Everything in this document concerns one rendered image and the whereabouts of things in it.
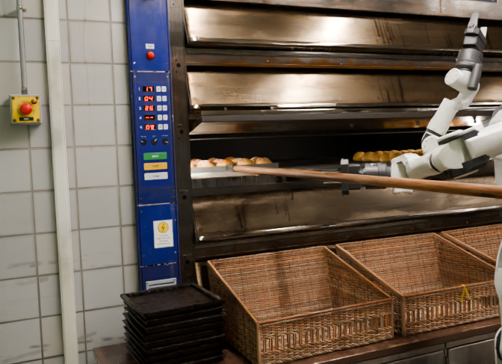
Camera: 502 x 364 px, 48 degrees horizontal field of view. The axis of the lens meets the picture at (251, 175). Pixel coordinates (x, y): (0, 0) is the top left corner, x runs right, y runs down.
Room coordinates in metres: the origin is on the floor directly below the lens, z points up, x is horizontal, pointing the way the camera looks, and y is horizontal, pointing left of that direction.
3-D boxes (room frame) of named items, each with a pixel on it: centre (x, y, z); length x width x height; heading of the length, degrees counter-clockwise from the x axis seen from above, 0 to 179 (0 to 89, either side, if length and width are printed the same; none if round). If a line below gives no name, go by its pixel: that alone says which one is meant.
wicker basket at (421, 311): (2.34, -0.70, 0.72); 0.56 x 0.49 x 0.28; 113
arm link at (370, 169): (1.88, -0.37, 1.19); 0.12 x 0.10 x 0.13; 79
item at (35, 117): (1.95, 0.77, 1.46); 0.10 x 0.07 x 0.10; 113
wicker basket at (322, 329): (2.11, -0.16, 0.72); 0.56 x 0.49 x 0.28; 114
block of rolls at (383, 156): (3.22, -0.95, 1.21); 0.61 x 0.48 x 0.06; 23
